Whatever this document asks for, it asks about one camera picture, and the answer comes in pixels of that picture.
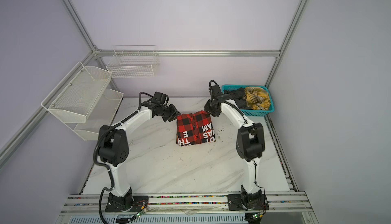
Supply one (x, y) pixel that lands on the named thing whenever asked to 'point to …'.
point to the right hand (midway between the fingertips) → (205, 109)
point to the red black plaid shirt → (194, 129)
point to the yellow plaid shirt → (257, 98)
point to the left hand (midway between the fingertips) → (179, 115)
